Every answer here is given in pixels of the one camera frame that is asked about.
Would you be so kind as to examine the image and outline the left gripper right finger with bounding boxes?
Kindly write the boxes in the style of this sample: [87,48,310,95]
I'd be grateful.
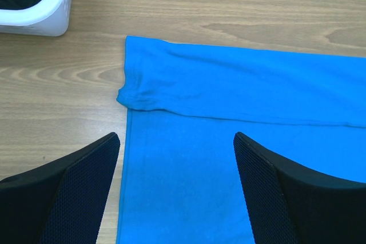
[233,132,365,243]

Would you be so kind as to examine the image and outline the white plastic laundry basket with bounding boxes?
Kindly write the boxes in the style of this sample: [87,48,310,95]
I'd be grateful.
[1,0,72,37]

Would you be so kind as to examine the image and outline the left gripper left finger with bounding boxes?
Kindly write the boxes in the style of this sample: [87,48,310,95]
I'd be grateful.
[1,133,120,243]

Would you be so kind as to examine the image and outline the blue t-shirt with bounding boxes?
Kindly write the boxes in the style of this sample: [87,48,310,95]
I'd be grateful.
[117,36,365,243]

